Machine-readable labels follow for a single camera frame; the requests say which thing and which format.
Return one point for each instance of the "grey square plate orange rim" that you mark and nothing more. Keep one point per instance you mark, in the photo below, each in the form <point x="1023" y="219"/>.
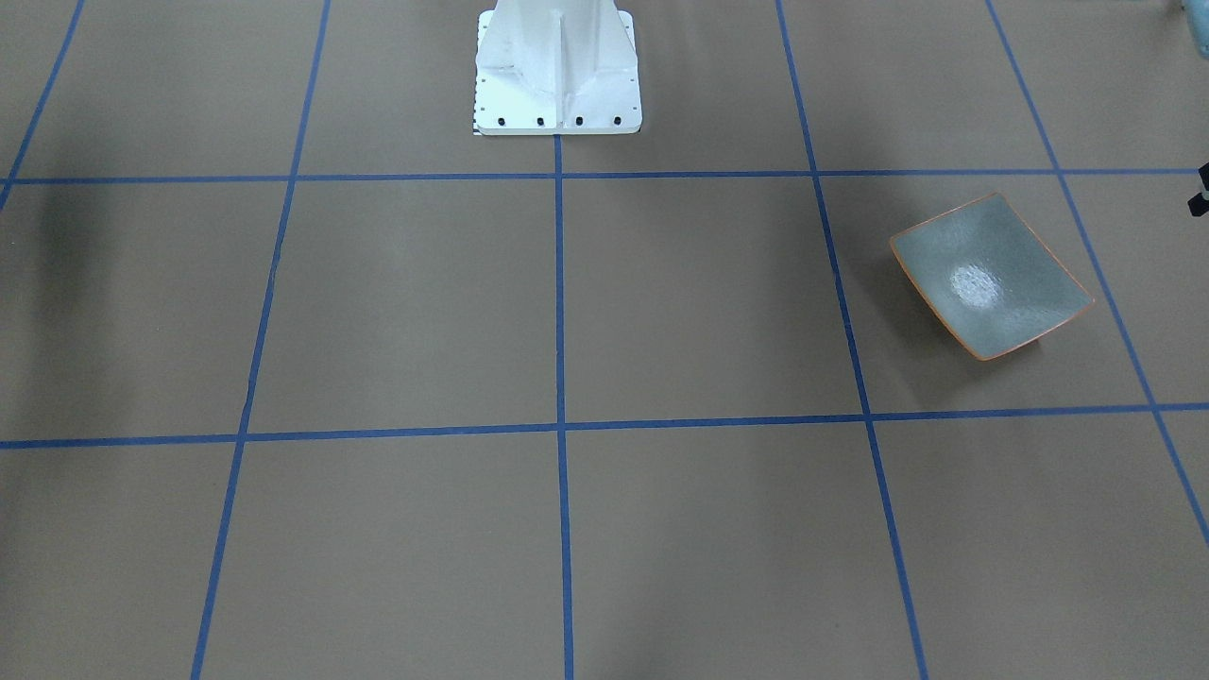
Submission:
<point x="988" y="277"/>

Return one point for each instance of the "white camera mast pedestal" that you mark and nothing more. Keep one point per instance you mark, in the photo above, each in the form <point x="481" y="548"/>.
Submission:
<point x="556" y="68"/>

